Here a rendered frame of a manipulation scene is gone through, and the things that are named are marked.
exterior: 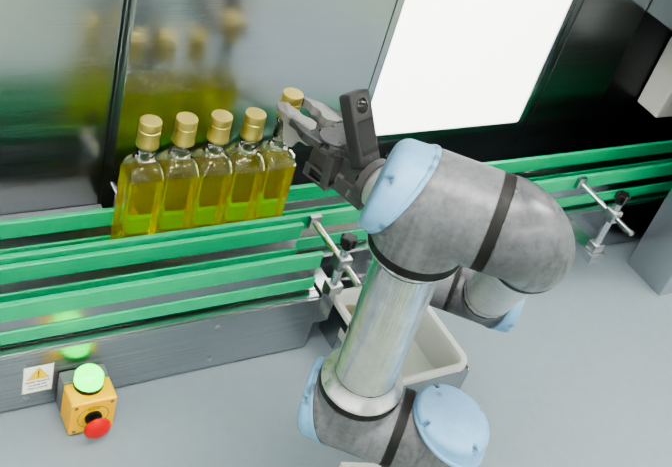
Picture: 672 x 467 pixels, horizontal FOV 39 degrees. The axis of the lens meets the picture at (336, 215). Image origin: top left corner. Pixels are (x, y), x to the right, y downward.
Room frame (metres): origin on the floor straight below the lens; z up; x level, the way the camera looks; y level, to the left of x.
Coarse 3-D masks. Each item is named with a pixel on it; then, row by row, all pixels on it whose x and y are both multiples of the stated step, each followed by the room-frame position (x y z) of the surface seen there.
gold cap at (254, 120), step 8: (248, 112) 1.26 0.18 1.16; (256, 112) 1.27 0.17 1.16; (264, 112) 1.27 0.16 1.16; (248, 120) 1.25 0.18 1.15; (256, 120) 1.25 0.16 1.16; (264, 120) 1.26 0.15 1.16; (248, 128) 1.25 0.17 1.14; (256, 128) 1.25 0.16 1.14; (248, 136) 1.25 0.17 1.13; (256, 136) 1.25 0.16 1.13
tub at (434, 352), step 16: (352, 288) 1.31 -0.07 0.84; (336, 304) 1.26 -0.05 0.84; (432, 320) 1.30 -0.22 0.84; (416, 336) 1.31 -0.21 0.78; (432, 336) 1.29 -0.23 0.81; (448, 336) 1.27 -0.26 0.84; (416, 352) 1.28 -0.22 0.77; (432, 352) 1.27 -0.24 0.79; (448, 352) 1.25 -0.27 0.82; (416, 368) 1.24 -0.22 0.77; (432, 368) 1.25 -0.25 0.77; (448, 368) 1.19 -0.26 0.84
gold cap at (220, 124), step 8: (216, 112) 1.23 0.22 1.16; (224, 112) 1.24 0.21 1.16; (216, 120) 1.21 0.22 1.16; (224, 120) 1.22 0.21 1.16; (232, 120) 1.23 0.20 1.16; (208, 128) 1.22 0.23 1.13; (216, 128) 1.21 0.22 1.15; (224, 128) 1.22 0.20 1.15; (208, 136) 1.22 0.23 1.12; (216, 136) 1.21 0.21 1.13; (224, 136) 1.22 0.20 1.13; (216, 144) 1.21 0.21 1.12
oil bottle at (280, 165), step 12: (264, 144) 1.30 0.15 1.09; (264, 156) 1.28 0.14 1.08; (276, 156) 1.28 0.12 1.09; (288, 156) 1.29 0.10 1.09; (276, 168) 1.27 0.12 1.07; (288, 168) 1.29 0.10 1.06; (264, 180) 1.27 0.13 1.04; (276, 180) 1.28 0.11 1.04; (288, 180) 1.29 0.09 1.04; (264, 192) 1.27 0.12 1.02; (276, 192) 1.28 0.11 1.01; (288, 192) 1.30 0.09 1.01; (264, 204) 1.27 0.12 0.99; (276, 204) 1.29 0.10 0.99; (264, 216) 1.27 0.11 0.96; (276, 216) 1.29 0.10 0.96
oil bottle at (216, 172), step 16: (208, 160) 1.21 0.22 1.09; (224, 160) 1.22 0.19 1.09; (208, 176) 1.20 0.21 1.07; (224, 176) 1.21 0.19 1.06; (208, 192) 1.20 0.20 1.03; (224, 192) 1.22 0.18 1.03; (208, 208) 1.20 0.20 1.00; (224, 208) 1.22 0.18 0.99; (192, 224) 1.19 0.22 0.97; (208, 224) 1.21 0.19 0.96
